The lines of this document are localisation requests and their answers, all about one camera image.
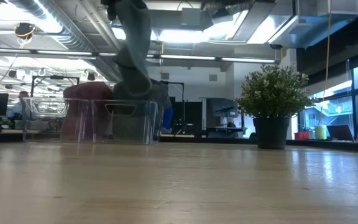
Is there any maroon knit hat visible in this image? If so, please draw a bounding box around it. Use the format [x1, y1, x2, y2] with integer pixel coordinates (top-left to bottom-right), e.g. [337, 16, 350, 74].
[60, 81, 115, 142]

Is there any long ceiling light bar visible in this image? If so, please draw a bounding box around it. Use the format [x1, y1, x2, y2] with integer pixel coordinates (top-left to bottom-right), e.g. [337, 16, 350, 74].
[0, 47, 276, 64]

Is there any clear plastic bin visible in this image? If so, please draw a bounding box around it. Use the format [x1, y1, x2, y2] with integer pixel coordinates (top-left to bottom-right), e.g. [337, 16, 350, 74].
[22, 96, 160, 145]

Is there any green artificial plant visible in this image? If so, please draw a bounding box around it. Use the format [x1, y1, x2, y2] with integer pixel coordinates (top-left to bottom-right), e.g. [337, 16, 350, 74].
[234, 64, 316, 119]

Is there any black plant pot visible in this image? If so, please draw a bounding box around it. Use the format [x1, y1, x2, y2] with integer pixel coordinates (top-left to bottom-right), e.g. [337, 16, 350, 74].
[252, 116, 291, 150]

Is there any red box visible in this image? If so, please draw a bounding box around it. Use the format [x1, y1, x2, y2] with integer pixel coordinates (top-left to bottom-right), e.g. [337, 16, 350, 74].
[294, 131, 311, 141]

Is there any green cup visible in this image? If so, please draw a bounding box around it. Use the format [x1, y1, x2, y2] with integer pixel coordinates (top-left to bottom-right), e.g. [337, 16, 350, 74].
[314, 124, 328, 141]

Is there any dark laptop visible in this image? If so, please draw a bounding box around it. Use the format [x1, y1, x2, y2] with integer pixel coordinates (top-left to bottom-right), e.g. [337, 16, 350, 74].
[326, 124, 356, 142]

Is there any black yellow cable reel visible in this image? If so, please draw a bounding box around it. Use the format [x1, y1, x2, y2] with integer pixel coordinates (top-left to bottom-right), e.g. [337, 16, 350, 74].
[14, 22, 37, 40]

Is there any yellow hanging cable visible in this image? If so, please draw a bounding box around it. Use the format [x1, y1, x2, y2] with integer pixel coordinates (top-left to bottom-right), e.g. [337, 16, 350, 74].
[318, 0, 333, 126]

